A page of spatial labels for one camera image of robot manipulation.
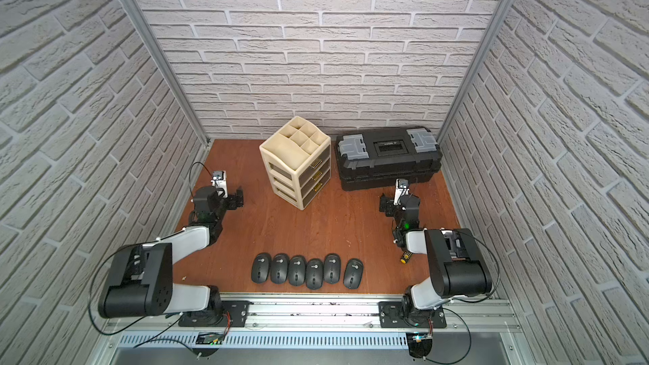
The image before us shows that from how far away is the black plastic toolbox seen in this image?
0.92 metres

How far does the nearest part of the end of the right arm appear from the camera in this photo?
0.85 metres

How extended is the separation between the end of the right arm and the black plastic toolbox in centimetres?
8
